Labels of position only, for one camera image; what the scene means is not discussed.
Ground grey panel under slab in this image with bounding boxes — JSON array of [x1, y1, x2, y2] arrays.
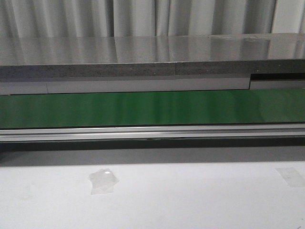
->
[[0, 74, 250, 95], [250, 80, 305, 90]]

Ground crumpled clear tape piece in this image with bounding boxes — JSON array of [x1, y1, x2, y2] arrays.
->
[[89, 168, 119, 195]]

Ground grey right panel under slab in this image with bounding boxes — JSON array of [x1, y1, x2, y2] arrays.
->
[[250, 80, 305, 90]]

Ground grey granite slab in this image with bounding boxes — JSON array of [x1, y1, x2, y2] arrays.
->
[[0, 33, 305, 82]]

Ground green conveyor belt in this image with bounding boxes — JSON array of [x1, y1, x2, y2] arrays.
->
[[0, 89, 305, 129]]

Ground flat clear tape strip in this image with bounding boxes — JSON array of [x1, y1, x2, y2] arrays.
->
[[276, 167, 305, 187]]

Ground white pleated curtain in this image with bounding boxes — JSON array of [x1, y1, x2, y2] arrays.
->
[[0, 0, 305, 38]]

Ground aluminium conveyor side rail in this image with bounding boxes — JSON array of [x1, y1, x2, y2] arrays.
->
[[0, 123, 305, 143]]

